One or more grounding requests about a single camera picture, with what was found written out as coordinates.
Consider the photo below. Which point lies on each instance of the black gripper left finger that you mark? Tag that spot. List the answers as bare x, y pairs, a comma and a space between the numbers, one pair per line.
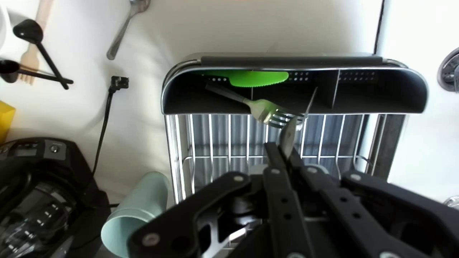
281, 216

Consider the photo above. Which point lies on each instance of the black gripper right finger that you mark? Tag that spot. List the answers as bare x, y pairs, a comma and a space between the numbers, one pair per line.
363, 216

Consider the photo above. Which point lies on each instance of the green silicone spatula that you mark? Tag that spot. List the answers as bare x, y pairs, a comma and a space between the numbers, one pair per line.
258, 78

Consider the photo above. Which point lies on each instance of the silver metal spoon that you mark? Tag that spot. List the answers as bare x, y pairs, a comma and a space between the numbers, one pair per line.
122, 34

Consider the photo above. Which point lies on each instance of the wooden fork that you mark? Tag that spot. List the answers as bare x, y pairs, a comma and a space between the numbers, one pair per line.
29, 59

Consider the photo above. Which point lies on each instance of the black plastic measuring spoon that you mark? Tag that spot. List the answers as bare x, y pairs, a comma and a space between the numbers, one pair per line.
29, 31
9, 70

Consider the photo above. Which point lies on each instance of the dark grey utensil caddy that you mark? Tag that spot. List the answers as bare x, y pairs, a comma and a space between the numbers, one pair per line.
382, 95

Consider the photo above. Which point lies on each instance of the pale mint plastic cup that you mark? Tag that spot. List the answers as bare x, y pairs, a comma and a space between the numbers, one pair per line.
138, 206

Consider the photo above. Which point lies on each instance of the black kitchen appliance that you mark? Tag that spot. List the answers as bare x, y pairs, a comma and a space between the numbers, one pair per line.
33, 206

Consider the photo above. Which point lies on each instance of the yellow sponge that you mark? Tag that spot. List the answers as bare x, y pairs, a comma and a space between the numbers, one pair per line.
4, 123

